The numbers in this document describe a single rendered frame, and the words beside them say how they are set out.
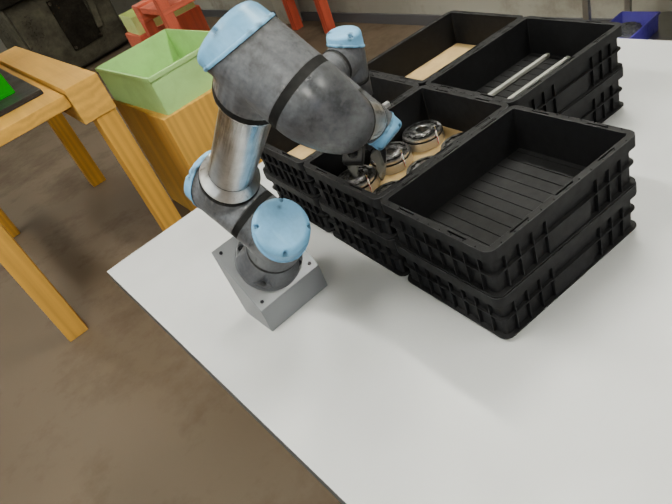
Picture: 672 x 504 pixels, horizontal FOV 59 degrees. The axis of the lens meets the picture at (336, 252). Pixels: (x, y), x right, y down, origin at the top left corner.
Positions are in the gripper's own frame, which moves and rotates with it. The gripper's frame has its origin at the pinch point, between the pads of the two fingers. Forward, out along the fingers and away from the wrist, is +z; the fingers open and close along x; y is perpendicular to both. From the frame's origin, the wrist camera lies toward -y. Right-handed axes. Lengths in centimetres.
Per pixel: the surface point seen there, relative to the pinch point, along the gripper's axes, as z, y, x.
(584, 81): -6, 25, -51
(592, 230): -2, -25, -46
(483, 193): -1.7, -10.9, -26.3
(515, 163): -2.3, -1.6, -33.4
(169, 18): 52, 286, 188
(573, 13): 74, 258, -83
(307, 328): 15.6, -33.3, 12.6
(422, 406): 11, -55, -14
